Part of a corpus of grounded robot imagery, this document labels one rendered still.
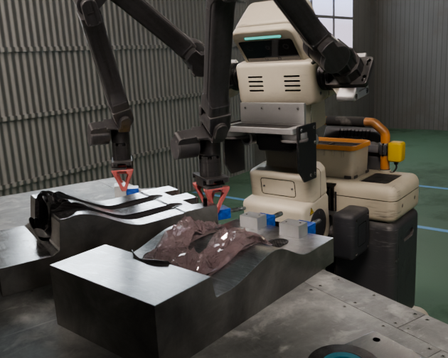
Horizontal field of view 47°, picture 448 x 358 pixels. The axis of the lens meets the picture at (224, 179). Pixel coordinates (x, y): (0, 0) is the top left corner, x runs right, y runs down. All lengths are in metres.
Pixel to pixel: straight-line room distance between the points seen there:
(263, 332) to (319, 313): 0.11
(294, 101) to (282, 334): 0.81
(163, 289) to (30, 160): 3.16
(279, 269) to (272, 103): 0.68
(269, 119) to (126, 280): 0.84
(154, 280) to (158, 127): 3.88
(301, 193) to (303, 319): 0.70
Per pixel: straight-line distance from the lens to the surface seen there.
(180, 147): 1.28
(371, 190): 1.73
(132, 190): 1.68
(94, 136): 1.62
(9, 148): 3.79
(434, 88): 8.57
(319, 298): 0.97
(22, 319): 1.01
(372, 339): 0.72
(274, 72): 1.51
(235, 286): 0.85
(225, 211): 1.38
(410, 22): 8.68
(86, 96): 4.13
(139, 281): 0.80
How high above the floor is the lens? 1.23
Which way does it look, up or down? 13 degrees down
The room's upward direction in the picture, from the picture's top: 3 degrees counter-clockwise
